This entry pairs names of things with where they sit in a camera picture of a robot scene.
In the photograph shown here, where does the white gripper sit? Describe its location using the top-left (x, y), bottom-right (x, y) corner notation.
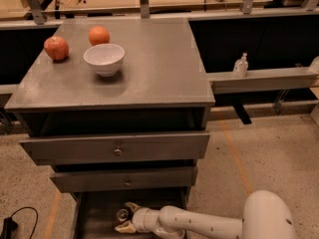
top-left (115, 202), bottom-right (149, 234)

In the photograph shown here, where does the red coke can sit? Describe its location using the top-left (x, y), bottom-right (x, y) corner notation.
top-left (116, 209), bottom-right (130, 223)

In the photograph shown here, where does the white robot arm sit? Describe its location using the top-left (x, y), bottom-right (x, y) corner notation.
top-left (115, 190), bottom-right (297, 239)

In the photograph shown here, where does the grey open bottom drawer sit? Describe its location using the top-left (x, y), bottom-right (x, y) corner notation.
top-left (71, 187), bottom-right (186, 239)

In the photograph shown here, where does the grey middle drawer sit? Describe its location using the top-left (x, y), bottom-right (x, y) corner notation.
top-left (51, 166), bottom-right (198, 193)

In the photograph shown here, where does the grey drawer cabinet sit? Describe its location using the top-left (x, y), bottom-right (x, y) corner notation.
top-left (4, 18), bottom-right (216, 239)

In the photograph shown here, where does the white ceramic bowl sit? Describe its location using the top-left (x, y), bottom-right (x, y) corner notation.
top-left (84, 44), bottom-right (126, 77)

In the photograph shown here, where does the clear sanitizer pump bottle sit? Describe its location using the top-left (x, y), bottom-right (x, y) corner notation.
top-left (232, 53), bottom-right (248, 78)

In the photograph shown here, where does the orange fruit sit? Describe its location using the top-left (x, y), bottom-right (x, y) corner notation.
top-left (89, 26), bottom-right (110, 46)

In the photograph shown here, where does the red apple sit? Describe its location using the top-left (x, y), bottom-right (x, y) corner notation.
top-left (44, 36), bottom-right (69, 61)

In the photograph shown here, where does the grey metal railing beam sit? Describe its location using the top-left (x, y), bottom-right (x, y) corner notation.
top-left (207, 67), bottom-right (318, 95)

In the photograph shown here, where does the black floor cable plug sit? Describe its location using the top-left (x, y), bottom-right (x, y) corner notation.
top-left (0, 206), bottom-right (39, 239)

